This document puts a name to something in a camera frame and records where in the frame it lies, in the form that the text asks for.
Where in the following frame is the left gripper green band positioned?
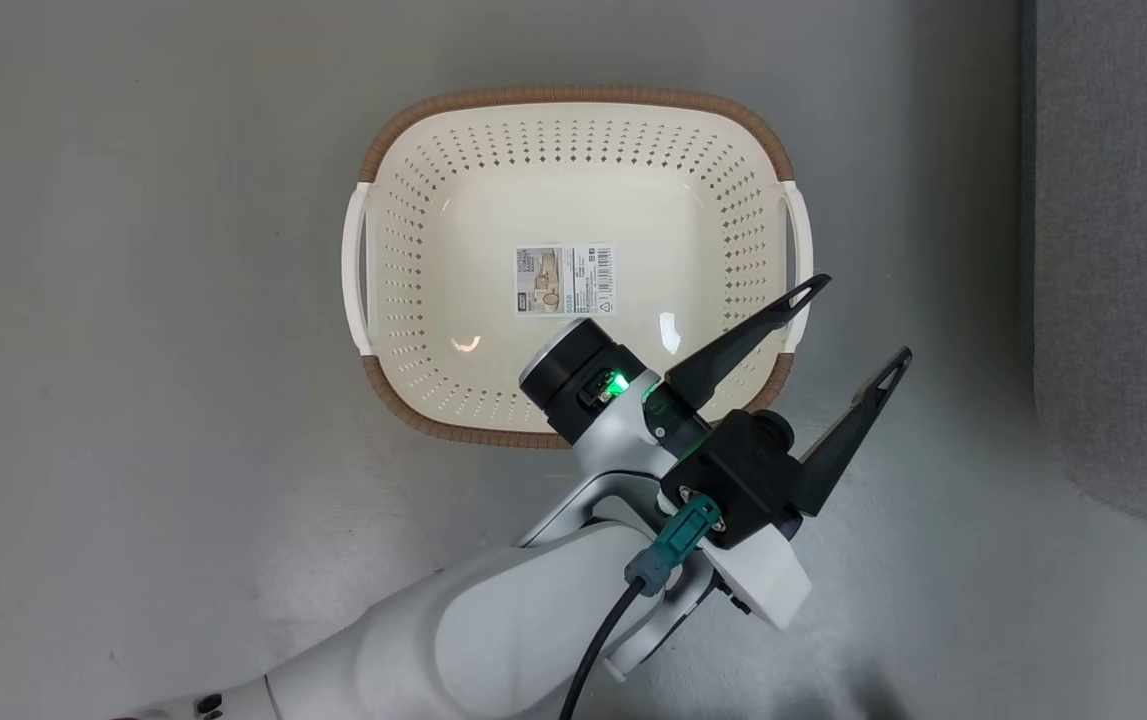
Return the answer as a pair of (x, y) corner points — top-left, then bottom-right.
(639, 275), (913, 516)

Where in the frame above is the cream perforated laundry basket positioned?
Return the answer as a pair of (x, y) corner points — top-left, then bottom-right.
(341, 85), (815, 450)

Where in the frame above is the paper product label sticker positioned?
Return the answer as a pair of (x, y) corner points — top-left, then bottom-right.
(514, 245), (617, 317)

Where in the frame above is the grey mat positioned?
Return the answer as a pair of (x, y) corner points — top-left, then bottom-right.
(1018, 0), (1147, 533)

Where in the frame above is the teal cable connector plug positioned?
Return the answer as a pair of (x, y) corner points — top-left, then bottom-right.
(625, 497), (724, 598)

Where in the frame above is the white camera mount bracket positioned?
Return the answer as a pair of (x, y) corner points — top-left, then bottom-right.
(701, 520), (813, 632)

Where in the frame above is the thin black camera cable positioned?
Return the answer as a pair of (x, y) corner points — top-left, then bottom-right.
(559, 580), (646, 720)

